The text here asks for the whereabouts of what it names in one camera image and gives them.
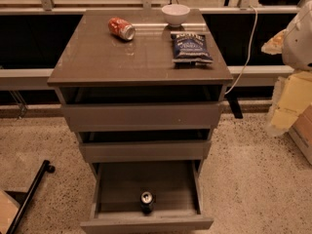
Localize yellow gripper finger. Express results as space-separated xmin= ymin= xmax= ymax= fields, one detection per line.
xmin=265 ymin=71 xmax=312 ymax=137
xmin=261 ymin=29 xmax=286 ymax=55

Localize dark blue pepsi can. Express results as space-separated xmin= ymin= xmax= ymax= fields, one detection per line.
xmin=140 ymin=191 xmax=155 ymax=215

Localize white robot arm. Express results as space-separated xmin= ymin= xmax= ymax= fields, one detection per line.
xmin=261 ymin=1 xmax=312 ymax=136

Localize grey middle drawer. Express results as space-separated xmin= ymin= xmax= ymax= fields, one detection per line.
xmin=79 ymin=140 xmax=212 ymax=163

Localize grey drawer cabinet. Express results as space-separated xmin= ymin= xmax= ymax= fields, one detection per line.
xmin=47 ymin=9 xmax=234 ymax=180

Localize red soda can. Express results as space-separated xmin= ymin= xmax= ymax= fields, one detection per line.
xmin=108 ymin=17 xmax=136 ymax=41

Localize grey open bottom drawer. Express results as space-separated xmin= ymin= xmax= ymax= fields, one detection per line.
xmin=81 ymin=161 xmax=213 ymax=234

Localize grey top drawer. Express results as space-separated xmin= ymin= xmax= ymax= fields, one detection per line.
xmin=61 ymin=102 xmax=221 ymax=132

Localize brown cardboard box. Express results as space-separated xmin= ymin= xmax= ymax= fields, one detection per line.
xmin=289 ymin=104 xmax=312 ymax=165

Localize blue chip bag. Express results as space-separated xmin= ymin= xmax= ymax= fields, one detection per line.
xmin=171 ymin=31 xmax=214 ymax=63

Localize white bowl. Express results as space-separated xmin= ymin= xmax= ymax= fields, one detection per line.
xmin=162 ymin=4 xmax=190 ymax=27

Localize black metal bar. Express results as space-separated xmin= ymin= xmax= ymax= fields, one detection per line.
xmin=6 ymin=160 xmax=56 ymax=234

